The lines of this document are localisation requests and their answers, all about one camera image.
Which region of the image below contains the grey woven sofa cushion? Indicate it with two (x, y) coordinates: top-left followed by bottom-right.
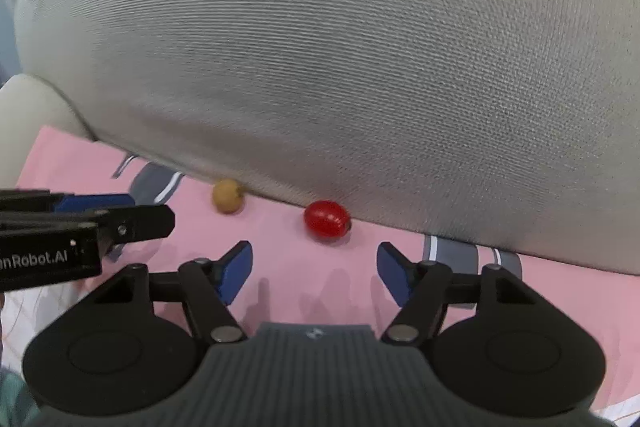
(14, 0), (640, 277)

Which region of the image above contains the teal patterned clothing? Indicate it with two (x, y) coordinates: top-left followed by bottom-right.
(0, 367), (42, 427)

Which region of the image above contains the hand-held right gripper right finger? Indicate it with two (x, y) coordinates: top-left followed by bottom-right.
(377, 242), (539, 343)

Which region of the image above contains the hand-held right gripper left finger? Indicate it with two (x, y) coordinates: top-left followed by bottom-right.
(92, 241), (254, 343)

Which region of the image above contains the pink printed blanket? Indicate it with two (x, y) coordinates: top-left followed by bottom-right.
(0, 126), (640, 427)

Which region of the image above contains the small brown longan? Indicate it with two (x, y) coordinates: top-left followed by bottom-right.
(212, 179), (246, 215)

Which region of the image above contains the red cherry tomato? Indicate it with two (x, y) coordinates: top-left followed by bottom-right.
(303, 200), (352, 240)

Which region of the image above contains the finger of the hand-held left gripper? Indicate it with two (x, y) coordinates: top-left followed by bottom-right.
(0, 189), (137, 214)
(0, 204), (176, 258)

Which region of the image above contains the beige sofa armrest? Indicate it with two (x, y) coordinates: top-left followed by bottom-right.
(0, 74), (97, 190)

